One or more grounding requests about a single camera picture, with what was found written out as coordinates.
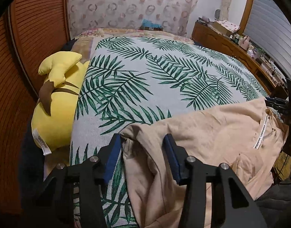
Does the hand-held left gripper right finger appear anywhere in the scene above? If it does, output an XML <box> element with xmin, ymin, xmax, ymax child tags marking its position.
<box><xmin>163</xmin><ymin>134</ymin><xmax>268</xmax><ymax>228</ymax></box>

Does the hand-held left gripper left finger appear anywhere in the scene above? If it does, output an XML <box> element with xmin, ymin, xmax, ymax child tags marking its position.
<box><xmin>36</xmin><ymin>133</ymin><xmax>123</xmax><ymax>228</ymax></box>

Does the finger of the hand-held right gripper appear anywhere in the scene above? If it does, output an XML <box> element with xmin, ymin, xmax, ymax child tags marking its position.
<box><xmin>265</xmin><ymin>97</ymin><xmax>291</xmax><ymax>110</ymax></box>

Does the peach printed t-shirt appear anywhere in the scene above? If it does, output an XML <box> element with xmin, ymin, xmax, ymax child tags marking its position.
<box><xmin>120</xmin><ymin>97</ymin><xmax>289</xmax><ymax>228</ymax></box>

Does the yellow plush toy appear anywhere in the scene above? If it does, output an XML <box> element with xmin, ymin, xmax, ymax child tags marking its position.
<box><xmin>31</xmin><ymin>51</ymin><xmax>91</xmax><ymax>156</ymax></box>

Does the grey window blind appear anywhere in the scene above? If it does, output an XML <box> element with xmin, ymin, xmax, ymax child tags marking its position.
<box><xmin>244</xmin><ymin>0</ymin><xmax>291</xmax><ymax>73</ymax></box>

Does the wooden cabinet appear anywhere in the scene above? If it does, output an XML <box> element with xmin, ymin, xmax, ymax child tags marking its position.
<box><xmin>191</xmin><ymin>21</ymin><xmax>288</xmax><ymax>99</ymax></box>

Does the green leaf print blanket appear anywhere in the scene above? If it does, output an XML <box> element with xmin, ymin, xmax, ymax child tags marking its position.
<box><xmin>69</xmin><ymin>37</ymin><xmax>275</xmax><ymax>228</ymax></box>

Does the dotted white cloth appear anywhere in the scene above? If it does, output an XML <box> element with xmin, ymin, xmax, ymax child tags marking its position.
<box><xmin>218</xmin><ymin>20</ymin><xmax>241</xmax><ymax>31</ymax></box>

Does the cream window curtain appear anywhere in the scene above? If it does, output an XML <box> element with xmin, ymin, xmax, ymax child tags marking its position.
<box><xmin>218</xmin><ymin>0</ymin><xmax>236</xmax><ymax>21</ymax></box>

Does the floral blanket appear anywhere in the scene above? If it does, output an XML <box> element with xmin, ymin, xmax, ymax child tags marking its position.
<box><xmin>71</xmin><ymin>28</ymin><xmax>196</xmax><ymax>60</ymax></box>

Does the wooden louvered wardrobe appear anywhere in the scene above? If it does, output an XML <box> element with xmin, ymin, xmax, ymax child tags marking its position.
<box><xmin>0</xmin><ymin>0</ymin><xmax>71</xmax><ymax>214</ymax></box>

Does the wooden window frame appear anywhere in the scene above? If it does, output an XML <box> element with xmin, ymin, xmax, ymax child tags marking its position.
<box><xmin>239</xmin><ymin>0</ymin><xmax>291</xmax><ymax>76</ymax></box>

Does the ring patterned wall cloth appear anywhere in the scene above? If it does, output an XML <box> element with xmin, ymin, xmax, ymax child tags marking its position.
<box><xmin>67</xmin><ymin>0</ymin><xmax>201</xmax><ymax>37</ymax></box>

